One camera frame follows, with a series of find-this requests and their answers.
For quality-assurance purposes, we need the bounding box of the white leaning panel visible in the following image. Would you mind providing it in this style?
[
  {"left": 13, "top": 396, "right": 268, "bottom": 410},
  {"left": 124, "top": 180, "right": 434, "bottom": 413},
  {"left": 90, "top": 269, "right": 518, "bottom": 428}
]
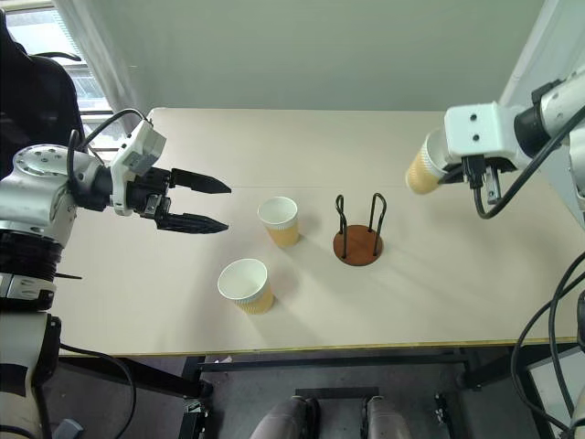
[{"left": 497, "top": 0, "right": 585, "bottom": 113}]

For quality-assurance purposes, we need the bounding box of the tan ribbed paper cup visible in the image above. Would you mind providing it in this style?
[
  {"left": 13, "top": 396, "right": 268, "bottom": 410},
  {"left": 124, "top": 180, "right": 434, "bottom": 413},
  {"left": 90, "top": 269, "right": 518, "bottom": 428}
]
[
  {"left": 217, "top": 258, "right": 276, "bottom": 317},
  {"left": 257, "top": 196, "right": 302, "bottom": 249},
  {"left": 405, "top": 130, "right": 452, "bottom": 197}
]

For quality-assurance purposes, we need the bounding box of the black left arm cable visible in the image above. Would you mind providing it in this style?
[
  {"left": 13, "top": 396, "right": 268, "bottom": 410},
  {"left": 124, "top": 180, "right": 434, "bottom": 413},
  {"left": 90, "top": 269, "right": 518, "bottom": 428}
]
[{"left": 66, "top": 108, "right": 153, "bottom": 193}]

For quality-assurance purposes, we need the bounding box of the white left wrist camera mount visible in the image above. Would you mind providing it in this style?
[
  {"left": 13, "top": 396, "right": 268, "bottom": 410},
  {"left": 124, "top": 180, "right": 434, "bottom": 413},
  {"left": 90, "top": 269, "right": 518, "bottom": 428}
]
[{"left": 111, "top": 119, "right": 167, "bottom": 217}]

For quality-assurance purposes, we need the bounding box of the wire cup holder wooden base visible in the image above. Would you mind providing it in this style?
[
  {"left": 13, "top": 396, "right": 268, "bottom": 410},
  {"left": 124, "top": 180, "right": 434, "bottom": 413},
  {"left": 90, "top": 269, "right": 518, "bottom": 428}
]
[{"left": 333, "top": 192, "right": 388, "bottom": 268}]

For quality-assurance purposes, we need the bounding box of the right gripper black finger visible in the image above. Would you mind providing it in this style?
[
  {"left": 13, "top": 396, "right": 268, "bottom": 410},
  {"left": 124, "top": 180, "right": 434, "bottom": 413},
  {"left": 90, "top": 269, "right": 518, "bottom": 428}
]
[{"left": 436, "top": 165, "right": 464, "bottom": 187}]

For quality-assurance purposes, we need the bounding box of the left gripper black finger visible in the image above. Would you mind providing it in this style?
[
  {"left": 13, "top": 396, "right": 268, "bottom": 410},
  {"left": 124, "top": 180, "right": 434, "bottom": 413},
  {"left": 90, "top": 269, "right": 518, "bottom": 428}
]
[
  {"left": 171, "top": 167, "right": 232, "bottom": 195},
  {"left": 154, "top": 211, "right": 230, "bottom": 236}
]

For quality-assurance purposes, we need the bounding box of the black office chair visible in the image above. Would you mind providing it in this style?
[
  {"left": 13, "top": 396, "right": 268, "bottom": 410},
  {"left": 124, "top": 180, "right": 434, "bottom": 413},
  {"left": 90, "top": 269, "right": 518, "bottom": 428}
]
[{"left": 0, "top": 8, "right": 87, "bottom": 180}]

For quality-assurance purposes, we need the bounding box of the white framed floor board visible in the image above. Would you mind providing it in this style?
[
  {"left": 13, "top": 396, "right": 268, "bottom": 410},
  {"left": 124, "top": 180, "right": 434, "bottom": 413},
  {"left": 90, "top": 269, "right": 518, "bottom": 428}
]
[{"left": 524, "top": 350, "right": 585, "bottom": 429}]

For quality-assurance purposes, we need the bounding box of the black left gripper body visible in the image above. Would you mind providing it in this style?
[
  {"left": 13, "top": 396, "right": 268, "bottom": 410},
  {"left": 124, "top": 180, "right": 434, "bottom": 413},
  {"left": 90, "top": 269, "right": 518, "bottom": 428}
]
[{"left": 127, "top": 166, "right": 176, "bottom": 230}]

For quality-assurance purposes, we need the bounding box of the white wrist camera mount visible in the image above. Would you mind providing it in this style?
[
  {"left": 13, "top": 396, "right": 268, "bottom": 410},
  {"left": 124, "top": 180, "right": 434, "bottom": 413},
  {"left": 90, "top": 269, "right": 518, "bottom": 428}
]
[
  {"left": 111, "top": 119, "right": 167, "bottom": 217},
  {"left": 443, "top": 102, "right": 532, "bottom": 171}
]

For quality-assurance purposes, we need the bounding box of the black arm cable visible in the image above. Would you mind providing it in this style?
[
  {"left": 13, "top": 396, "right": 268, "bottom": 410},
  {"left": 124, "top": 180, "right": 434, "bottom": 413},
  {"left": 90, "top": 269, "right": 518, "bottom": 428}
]
[
  {"left": 461, "top": 98, "right": 585, "bottom": 221},
  {"left": 66, "top": 108, "right": 153, "bottom": 193}
]

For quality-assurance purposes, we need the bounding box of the black loose cable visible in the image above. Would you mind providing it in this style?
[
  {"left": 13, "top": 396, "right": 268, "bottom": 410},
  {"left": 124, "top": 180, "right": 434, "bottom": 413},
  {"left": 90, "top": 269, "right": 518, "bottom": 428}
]
[
  {"left": 550, "top": 282, "right": 585, "bottom": 415},
  {"left": 510, "top": 263, "right": 585, "bottom": 434},
  {"left": 58, "top": 342, "right": 138, "bottom": 439}
]

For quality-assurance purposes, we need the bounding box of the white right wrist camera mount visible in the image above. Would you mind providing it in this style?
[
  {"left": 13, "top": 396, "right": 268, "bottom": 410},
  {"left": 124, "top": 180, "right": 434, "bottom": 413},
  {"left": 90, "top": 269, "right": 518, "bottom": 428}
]
[{"left": 443, "top": 102, "right": 532, "bottom": 171}]

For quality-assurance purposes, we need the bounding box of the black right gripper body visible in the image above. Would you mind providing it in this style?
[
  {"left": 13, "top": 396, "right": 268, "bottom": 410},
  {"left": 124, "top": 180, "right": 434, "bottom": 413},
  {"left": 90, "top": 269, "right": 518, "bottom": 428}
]
[{"left": 459, "top": 155, "right": 517, "bottom": 206}]

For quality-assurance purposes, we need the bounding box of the white sheer curtain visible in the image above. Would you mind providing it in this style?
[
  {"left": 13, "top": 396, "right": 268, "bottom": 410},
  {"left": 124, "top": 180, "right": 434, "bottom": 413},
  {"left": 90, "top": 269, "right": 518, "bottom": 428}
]
[{"left": 53, "top": 0, "right": 144, "bottom": 121}]

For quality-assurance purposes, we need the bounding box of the dark rounded robot foot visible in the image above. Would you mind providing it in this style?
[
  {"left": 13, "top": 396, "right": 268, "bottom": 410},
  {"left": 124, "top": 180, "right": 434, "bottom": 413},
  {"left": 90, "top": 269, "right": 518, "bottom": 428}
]
[
  {"left": 249, "top": 395, "right": 321, "bottom": 439},
  {"left": 363, "top": 395, "right": 415, "bottom": 439}
]

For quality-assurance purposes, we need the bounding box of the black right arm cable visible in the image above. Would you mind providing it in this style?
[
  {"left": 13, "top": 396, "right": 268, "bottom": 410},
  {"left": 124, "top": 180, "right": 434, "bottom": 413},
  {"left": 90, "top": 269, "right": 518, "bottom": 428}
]
[{"left": 461, "top": 98, "right": 585, "bottom": 221}]

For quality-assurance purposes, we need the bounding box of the black floor mat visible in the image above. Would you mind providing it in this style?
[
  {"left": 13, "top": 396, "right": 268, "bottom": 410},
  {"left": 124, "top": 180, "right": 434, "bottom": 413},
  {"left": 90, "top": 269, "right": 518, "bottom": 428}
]
[{"left": 294, "top": 387, "right": 380, "bottom": 406}]

